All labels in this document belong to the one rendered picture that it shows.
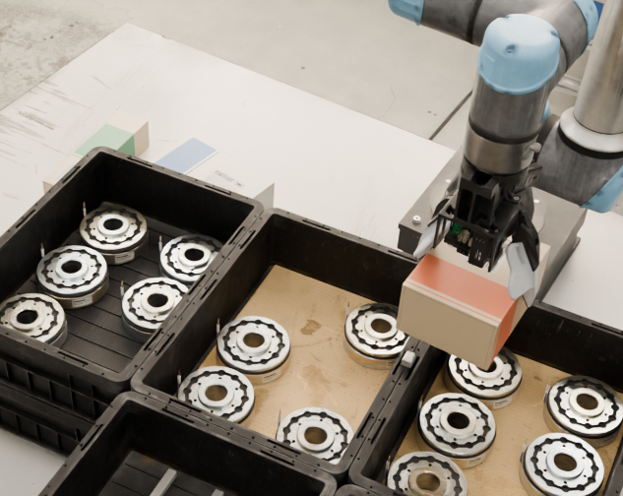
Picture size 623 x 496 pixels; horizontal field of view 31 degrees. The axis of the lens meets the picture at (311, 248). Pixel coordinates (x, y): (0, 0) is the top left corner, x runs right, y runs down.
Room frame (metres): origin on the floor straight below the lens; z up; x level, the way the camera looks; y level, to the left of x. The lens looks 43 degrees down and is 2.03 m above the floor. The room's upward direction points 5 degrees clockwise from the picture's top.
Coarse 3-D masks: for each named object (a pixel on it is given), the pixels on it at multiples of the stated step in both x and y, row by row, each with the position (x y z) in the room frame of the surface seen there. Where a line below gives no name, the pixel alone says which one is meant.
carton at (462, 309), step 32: (448, 256) 0.99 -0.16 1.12; (544, 256) 1.01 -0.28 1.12; (416, 288) 0.93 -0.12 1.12; (448, 288) 0.94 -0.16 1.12; (480, 288) 0.94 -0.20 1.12; (416, 320) 0.93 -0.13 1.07; (448, 320) 0.91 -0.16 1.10; (480, 320) 0.89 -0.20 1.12; (512, 320) 0.94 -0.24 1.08; (448, 352) 0.91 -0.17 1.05; (480, 352) 0.89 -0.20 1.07
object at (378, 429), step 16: (544, 304) 1.12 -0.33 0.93; (576, 320) 1.09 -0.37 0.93; (592, 320) 1.09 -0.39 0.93; (608, 336) 1.07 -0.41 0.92; (416, 352) 1.01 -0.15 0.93; (416, 368) 0.98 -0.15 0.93; (400, 384) 0.95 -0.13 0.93; (400, 400) 0.93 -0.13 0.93; (384, 416) 0.90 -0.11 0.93; (368, 448) 0.85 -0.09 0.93; (352, 464) 0.82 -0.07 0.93; (352, 480) 0.80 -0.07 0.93; (368, 480) 0.80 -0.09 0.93
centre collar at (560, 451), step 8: (560, 448) 0.92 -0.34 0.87; (568, 448) 0.92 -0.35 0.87; (552, 456) 0.91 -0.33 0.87; (568, 456) 0.91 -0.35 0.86; (576, 456) 0.91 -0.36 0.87; (552, 464) 0.89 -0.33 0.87; (576, 464) 0.90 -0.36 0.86; (552, 472) 0.88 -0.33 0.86; (560, 472) 0.88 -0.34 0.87; (568, 472) 0.88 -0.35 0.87; (576, 472) 0.88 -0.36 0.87
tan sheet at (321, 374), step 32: (288, 288) 1.21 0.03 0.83; (320, 288) 1.21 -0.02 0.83; (288, 320) 1.14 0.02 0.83; (320, 320) 1.15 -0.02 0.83; (320, 352) 1.09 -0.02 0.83; (288, 384) 1.02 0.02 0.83; (320, 384) 1.03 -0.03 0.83; (352, 384) 1.03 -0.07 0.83; (256, 416) 0.96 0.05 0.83; (352, 416) 0.98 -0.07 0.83
